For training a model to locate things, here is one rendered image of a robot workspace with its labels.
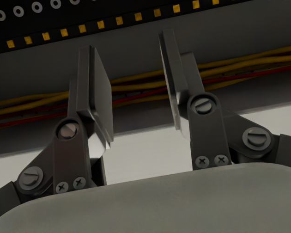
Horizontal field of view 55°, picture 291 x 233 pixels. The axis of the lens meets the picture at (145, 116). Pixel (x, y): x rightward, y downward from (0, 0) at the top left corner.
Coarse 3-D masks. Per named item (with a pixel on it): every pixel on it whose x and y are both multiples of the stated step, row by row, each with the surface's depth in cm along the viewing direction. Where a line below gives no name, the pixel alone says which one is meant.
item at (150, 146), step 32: (224, 64) 33; (256, 64) 30; (288, 64) 32; (32, 96) 35; (64, 96) 32; (128, 96) 37; (160, 96) 30; (224, 96) 30; (256, 96) 29; (288, 96) 27; (0, 128) 32; (32, 128) 33; (128, 128) 28; (160, 128) 19; (288, 128) 19; (0, 160) 20; (128, 160) 20; (160, 160) 20
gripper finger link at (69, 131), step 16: (64, 128) 11; (80, 128) 11; (64, 144) 10; (80, 144) 10; (64, 160) 10; (80, 160) 10; (64, 176) 10; (80, 176) 9; (96, 176) 12; (64, 192) 9
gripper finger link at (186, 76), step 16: (160, 48) 13; (176, 48) 12; (176, 64) 11; (192, 64) 12; (176, 80) 11; (192, 80) 12; (176, 96) 11; (176, 112) 12; (224, 112) 11; (176, 128) 13; (240, 128) 10; (256, 128) 10; (240, 144) 10; (256, 144) 9; (272, 144) 10
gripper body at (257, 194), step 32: (96, 192) 8; (128, 192) 8; (160, 192) 8; (192, 192) 8; (224, 192) 8; (256, 192) 7; (288, 192) 7; (0, 224) 8; (32, 224) 8; (64, 224) 8; (96, 224) 8; (128, 224) 7; (160, 224) 7; (192, 224) 7; (224, 224) 7; (256, 224) 7; (288, 224) 7
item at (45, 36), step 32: (0, 0) 29; (32, 0) 29; (64, 0) 29; (96, 0) 29; (128, 0) 29; (160, 0) 29; (192, 0) 29; (224, 0) 29; (0, 32) 31; (32, 32) 31; (64, 32) 30; (96, 32) 31
